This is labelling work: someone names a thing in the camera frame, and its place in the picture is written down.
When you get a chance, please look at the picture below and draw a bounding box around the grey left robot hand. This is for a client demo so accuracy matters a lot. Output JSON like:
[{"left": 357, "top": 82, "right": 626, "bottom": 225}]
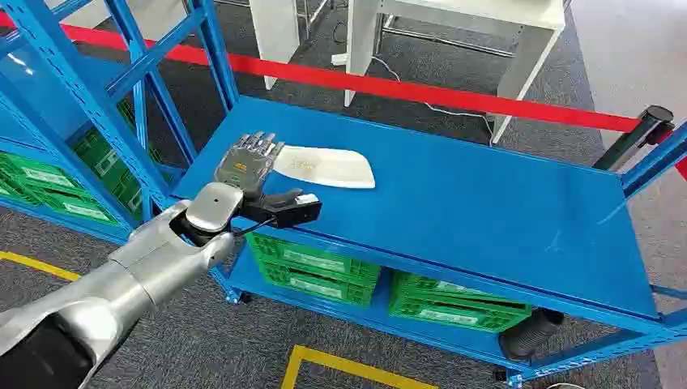
[{"left": 213, "top": 131, "right": 305, "bottom": 211}]

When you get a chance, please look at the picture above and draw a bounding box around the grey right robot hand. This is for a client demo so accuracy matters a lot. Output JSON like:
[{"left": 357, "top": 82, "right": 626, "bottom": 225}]
[{"left": 497, "top": 307, "right": 565, "bottom": 361}]

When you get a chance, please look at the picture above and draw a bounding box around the white plastic mirror cover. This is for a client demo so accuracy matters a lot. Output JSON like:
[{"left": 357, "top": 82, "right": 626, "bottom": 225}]
[{"left": 272, "top": 143, "right": 377, "bottom": 190}]

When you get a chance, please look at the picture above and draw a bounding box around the green plastic crate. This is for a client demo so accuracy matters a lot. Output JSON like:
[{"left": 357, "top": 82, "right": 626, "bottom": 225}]
[
  {"left": 257, "top": 261, "right": 380, "bottom": 308},
  {"left": 390, "top": 270, "right": 533, "bottom": 318},
  {"left": 387, "top": 292, "right": 531, "bottom": 335},
  {"left": 0, "top": 152, "right": 120, "bottom": 225},
  {"left": 70, "top": 99, "right": 164, "bottom": 221},
  {"left": 245, "top": 232, "right": 383, "bottom": 285}
]

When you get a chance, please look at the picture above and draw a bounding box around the blue metal shelf cart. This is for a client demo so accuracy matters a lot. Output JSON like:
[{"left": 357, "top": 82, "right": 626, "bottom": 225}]
[{"left": 171, "top": 95, "right": 687, "bottom": 389}]

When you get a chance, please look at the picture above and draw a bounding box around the white table panel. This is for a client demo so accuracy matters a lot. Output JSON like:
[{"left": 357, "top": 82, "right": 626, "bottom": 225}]
[{"left": 248, "top": 0, "right": 301, "bottom": 91}]

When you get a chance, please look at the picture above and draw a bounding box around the red barrier belt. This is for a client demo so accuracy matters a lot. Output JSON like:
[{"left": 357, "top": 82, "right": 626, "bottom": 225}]
[{"left": 0, "top": 11, "right": 687, "bottom": 182}]

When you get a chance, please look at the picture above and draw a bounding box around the blue metal storage rack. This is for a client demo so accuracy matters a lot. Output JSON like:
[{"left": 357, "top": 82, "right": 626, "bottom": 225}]
[{"left": 0, "top": 0, "right": 241, "bottom": 246}]

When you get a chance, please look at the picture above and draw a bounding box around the white table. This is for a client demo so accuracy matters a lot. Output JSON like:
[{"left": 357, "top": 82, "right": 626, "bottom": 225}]
[{"left": 343, "top": 0, "right": 568, "bottom": 145}]

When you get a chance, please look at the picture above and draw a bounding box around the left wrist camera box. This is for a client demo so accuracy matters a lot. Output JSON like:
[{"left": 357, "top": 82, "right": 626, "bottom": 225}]
[{"left": 241, "top": 193, "right": 323, "bottom": 231}]

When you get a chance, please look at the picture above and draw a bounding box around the white power cable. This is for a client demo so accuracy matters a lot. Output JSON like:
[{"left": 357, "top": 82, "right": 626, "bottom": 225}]
[{"left": 370, "top": 53, "right": 495, "bottom": 147}]

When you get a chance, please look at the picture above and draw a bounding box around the black stanchion post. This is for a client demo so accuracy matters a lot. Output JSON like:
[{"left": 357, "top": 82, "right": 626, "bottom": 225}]
[{"left": 592, "top": 105, "right": 676, "bottom": 172}]

